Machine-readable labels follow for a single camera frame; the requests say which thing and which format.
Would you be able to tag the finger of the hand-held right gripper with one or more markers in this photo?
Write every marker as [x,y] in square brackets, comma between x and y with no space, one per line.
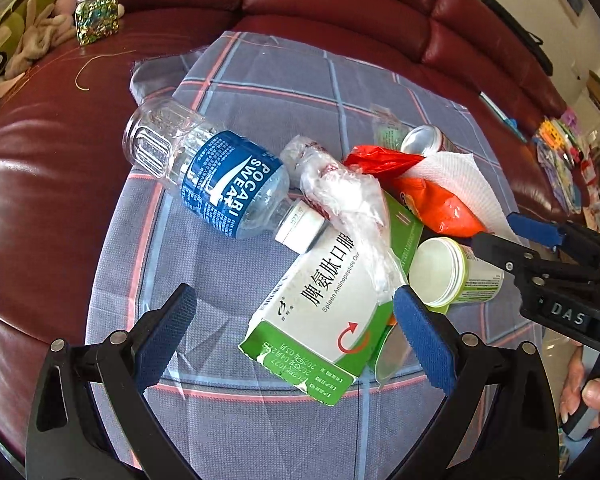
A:
[532,228]
[502,255]

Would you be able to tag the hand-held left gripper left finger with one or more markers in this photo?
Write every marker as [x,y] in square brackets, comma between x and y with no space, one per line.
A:
[162,340]

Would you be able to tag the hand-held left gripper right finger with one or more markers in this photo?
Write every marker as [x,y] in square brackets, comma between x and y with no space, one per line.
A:
[422,340]

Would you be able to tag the white cup with green label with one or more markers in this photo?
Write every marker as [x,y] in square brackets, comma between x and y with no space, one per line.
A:
[435,270]

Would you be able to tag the orange snack packet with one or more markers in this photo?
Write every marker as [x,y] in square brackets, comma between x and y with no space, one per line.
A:
[440,205]

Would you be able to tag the white paper towel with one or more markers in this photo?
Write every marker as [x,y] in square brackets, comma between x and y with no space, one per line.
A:
[460,170]

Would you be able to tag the white and green medicine box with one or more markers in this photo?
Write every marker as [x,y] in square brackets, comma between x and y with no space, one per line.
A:
[320,310]

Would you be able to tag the red soda can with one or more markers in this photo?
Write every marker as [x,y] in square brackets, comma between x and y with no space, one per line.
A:
[422,137]

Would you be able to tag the red plastic bag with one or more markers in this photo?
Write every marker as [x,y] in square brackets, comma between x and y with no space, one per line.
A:
[375,160]

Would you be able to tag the clear plastic wrapper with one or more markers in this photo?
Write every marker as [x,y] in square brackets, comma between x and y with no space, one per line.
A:
[340,195]

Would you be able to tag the clear wrapper with green print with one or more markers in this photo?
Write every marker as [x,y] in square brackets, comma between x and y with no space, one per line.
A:
[387,130]

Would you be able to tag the clear bottle with blue label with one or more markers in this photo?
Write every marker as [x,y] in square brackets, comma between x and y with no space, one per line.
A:
[230,180]

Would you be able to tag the person's right hand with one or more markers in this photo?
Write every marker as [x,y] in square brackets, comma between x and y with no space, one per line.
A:
[574,385]

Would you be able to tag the pile of colourful toys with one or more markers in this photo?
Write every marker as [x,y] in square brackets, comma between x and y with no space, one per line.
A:
[560,155]

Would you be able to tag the teal plastic strip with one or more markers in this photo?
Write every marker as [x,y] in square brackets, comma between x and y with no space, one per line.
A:
[502,117]

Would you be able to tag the grey plaid cloth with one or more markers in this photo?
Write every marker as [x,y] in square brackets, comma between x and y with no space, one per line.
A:
[280,435]

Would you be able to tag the red leather sofa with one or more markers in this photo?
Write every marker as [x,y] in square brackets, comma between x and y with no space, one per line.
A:
[55,185]

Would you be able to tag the black bag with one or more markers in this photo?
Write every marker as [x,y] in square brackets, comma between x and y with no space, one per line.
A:
[522,35]

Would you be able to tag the yellow thread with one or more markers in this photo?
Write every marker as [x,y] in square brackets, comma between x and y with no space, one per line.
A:
[80,72]

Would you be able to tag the bag of shiny confetti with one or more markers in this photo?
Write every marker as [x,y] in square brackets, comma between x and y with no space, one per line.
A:
[97,15]

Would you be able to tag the green plush pillow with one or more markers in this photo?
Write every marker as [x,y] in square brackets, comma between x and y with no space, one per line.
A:
[0,45]

